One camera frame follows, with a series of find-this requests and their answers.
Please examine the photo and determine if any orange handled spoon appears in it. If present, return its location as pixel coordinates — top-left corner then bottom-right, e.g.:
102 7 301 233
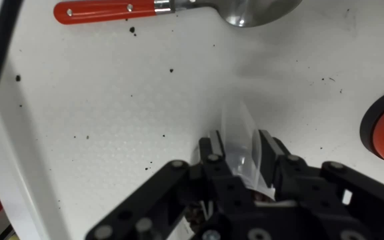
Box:
53 0 302 28

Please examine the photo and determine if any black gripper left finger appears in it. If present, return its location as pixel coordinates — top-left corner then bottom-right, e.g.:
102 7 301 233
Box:
198 131 224 179

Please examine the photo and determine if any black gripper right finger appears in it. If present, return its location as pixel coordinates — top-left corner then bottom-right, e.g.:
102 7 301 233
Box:
258 129 289 179

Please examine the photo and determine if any white plastic tray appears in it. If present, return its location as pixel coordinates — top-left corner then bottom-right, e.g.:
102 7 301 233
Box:
0 0 384 240

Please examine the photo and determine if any clear plastic cup with grounds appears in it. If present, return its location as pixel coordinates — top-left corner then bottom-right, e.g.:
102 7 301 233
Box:
220 101 274 199

